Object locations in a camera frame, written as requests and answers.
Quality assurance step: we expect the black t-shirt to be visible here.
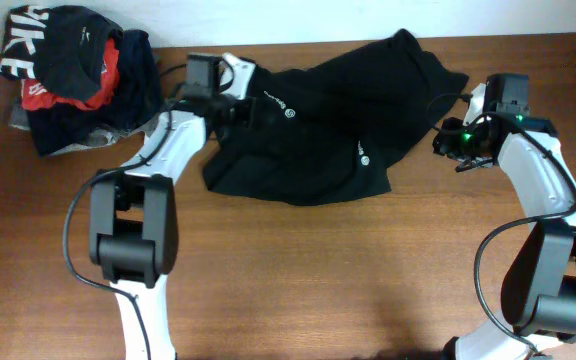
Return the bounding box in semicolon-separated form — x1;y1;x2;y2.
202;29;469;206

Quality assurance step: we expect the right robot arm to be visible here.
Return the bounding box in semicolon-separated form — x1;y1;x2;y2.
433;73;576;360

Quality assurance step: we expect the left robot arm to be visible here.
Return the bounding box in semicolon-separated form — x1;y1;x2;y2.
89;53;256;359

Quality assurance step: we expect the navy blue shirt in pile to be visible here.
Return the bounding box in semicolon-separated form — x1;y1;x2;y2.
27;30;163;157

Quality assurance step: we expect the black Nike shirt on pile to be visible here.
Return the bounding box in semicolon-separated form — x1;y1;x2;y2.
0;5;123;102

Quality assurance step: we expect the red shirt in pile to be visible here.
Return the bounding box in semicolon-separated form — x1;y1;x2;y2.
21;38;120;111

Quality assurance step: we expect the grey shirt under pile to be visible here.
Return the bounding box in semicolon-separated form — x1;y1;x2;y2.
7;95;160;141

